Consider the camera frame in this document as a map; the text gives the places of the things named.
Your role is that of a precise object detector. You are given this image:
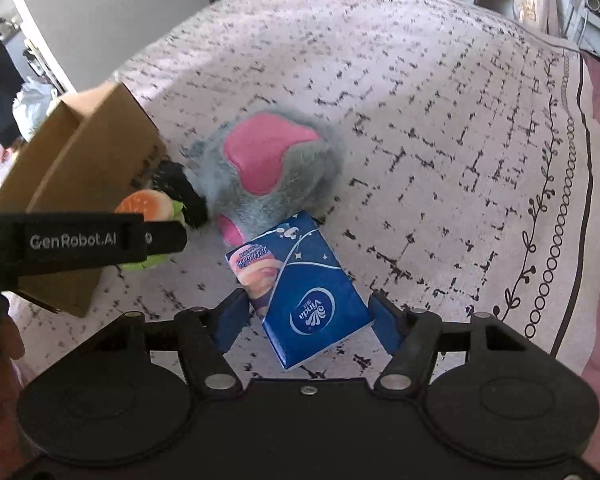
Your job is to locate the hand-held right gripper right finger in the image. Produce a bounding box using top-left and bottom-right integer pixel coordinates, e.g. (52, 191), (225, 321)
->
(369, 291), (533, 393)

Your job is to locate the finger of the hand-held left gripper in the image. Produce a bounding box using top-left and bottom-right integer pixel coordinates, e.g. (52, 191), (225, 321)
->
(142, 220), (189, 257)

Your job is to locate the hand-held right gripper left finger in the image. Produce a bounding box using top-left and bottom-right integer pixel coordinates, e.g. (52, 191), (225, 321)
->
(87, 287), (252, 397)

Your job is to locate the burger plush toy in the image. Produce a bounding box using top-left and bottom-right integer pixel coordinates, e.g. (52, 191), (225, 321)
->
(114, 189), (187, 274)

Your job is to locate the black plush toy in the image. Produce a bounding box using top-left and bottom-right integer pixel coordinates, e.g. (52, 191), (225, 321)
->
(152, 160), (211, 231)

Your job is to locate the blue tissue pack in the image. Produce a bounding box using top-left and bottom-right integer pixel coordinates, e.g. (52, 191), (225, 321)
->
(225, 210), (374, 372)

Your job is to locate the brown cardboard box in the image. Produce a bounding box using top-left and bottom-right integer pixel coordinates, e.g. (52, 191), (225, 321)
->
(0, 81), (168, 318)

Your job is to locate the grey fluffy slipper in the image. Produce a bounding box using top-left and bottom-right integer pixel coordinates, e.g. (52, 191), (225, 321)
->
(180, 106), (347, 247)

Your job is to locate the person's left hand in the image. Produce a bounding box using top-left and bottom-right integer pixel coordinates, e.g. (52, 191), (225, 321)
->
(0, 307), (27, 461)

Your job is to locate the small white plastic bag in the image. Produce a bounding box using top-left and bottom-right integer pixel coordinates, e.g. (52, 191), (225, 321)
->
(11, 79), (65, 144)

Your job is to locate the white black-patterned blanket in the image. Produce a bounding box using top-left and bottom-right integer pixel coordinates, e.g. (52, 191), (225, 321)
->
(5, 0), (600, 397)

